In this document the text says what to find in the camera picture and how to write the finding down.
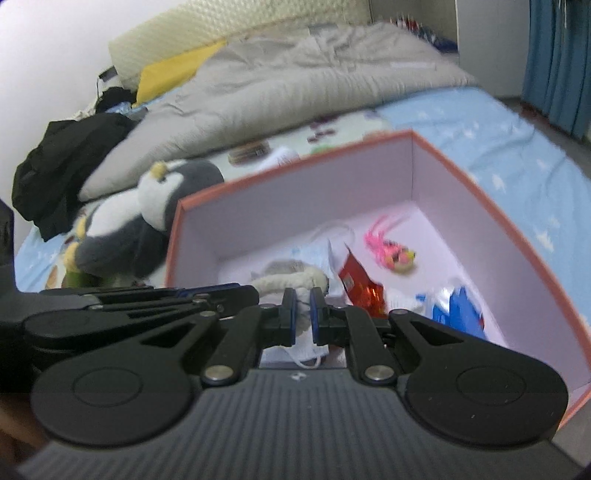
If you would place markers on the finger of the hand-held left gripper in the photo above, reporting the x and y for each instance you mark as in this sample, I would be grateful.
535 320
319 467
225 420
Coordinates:
207 290
231 302

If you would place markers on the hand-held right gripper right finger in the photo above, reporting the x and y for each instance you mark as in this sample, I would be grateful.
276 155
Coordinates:
317 318

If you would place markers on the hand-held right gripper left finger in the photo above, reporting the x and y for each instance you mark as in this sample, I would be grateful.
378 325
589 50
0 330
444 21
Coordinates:
289 318

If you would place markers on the red foil packet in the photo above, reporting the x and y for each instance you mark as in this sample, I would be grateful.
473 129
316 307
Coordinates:
360 286

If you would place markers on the light blue face mask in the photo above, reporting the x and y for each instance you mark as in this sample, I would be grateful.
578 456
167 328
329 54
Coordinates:
314 256

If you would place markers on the pink tasselled toy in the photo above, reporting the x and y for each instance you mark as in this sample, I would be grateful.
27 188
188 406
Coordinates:
392 256

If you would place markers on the pink cardboard box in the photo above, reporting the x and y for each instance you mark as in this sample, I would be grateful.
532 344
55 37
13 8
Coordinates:
323 184

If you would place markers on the blue plastic packet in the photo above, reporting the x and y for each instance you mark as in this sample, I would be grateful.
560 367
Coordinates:
461 309

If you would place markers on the grey white penguin plush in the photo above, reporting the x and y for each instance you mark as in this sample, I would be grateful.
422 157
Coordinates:
120 240

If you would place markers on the black clothing pile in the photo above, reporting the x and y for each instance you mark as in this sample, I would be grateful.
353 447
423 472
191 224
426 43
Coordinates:
60 170

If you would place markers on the yellow pillow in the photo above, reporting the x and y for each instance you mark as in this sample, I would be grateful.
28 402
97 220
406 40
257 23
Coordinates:
175 74

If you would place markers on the grey duvet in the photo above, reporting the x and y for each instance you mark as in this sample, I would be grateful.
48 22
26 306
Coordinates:
300 78

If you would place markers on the cream quilted headboard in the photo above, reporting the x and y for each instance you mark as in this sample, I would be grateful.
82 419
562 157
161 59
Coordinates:
207 23

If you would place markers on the row of small bottles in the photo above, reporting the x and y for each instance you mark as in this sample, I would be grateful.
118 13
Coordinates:
415 25

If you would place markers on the white wardrobe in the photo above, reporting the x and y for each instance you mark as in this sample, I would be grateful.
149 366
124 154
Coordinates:
489 46

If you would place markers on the blue curtain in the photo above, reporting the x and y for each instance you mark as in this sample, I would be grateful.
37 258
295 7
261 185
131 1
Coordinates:
558 69

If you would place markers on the black wall charger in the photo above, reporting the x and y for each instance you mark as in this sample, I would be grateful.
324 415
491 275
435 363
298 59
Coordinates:
107 74

